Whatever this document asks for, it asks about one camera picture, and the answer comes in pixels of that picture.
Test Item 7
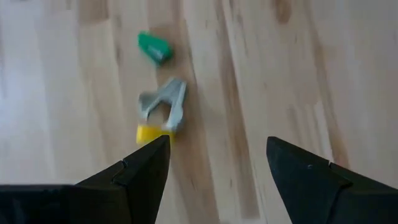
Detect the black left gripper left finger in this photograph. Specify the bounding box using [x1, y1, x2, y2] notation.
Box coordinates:
[0, 135, 172, 224]

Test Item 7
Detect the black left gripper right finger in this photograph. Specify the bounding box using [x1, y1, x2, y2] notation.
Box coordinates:
[266, 136, 398, 224]

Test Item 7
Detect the yellow handled staple remover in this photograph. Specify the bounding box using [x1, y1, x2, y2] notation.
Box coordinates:
[136, 77, 188, 146]

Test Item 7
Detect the green mini stapler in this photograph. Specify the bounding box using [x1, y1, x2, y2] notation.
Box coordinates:
[137, 30, 174, 66]

